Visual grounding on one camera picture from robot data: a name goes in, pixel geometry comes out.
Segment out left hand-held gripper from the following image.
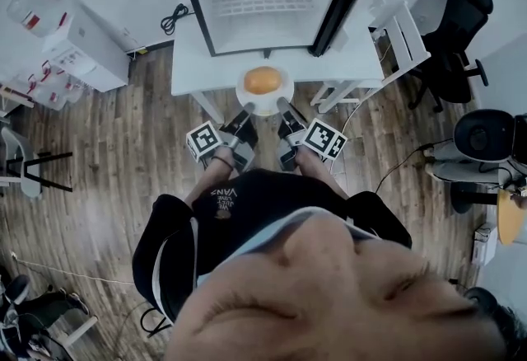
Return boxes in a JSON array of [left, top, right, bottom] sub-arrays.
[[185, 101, 259, 178]]

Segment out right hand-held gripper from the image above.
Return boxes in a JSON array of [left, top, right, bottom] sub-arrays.
[[275, 96, 349, 174]]

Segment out white round plate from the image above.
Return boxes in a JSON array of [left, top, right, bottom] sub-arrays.
[[235, 64, 296, 118]]

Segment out orange bread bun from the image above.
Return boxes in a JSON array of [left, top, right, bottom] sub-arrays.
[[243, 66, 283, 96]]

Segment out person's right forearm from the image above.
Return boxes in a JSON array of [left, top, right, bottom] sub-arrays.
[[296, 144, 349, 198]]

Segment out person's left forearm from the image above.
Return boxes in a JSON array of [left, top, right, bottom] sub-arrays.
[[183, 147, 232, 208]]

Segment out white table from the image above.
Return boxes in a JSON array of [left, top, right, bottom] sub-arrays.
[[170, 0, 386, 121]]

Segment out person's black shirt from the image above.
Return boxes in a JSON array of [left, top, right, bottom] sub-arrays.
[[131, 169, 413, 323]]

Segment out light blue face mask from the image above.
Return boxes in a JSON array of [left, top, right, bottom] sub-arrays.
[[195, 206, 380, 290]]

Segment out white wooden chair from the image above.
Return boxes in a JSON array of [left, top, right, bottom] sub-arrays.
[[310, 0, 432, 115]]

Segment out white water dispenser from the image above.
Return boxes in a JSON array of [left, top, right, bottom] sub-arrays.
[[40, 12, 131, 93]]

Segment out grey cloth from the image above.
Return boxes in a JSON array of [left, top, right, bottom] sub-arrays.
[[426, 143, 501, 183]]

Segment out black office chair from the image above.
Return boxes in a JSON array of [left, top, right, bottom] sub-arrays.
[[407, 0, 494, 113]]

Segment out white chair black cushion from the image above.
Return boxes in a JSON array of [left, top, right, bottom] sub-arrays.
[[426, 108, 518, 215]]

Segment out pile of empty water bottles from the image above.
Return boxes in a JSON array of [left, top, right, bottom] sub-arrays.
[[0, 58, 90, 111]]

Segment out person's face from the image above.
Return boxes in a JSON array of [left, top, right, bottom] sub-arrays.
[[164, 214, 507, 361]]

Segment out wooden bar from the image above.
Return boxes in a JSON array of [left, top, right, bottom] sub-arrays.
[[0, 82, 36, 109]]

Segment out grey chair black legs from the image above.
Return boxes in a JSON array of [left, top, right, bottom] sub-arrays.
[[0, 126, 74, 199]]

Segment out black bag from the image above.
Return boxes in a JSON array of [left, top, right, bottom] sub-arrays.
[[510, 111, 527, 165]]

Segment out white box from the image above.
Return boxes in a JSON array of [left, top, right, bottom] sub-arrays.
[[473, 223, 501, 265]]

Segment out round wooden table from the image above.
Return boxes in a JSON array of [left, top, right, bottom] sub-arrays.
[[496, 188, 527, 246]]

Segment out black shoe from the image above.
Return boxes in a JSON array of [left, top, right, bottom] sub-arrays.
[[464, 287, 499, 313]]

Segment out black desk wooden legs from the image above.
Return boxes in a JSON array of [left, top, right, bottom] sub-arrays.
[[0, 313, 100, 361]]

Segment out white cable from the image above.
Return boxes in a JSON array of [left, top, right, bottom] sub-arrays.
[[10, 250, 137, 286], [337, 101, 364, 134]]

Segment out black power cable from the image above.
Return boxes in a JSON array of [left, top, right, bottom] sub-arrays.
[[160, 2, 190, 37]]

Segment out black floor cable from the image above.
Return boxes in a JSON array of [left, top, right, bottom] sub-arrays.
[[372, 138, 454, 194]]

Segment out black looped cable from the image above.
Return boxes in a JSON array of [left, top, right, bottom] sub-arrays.
[[139, 305, 174, 338]]

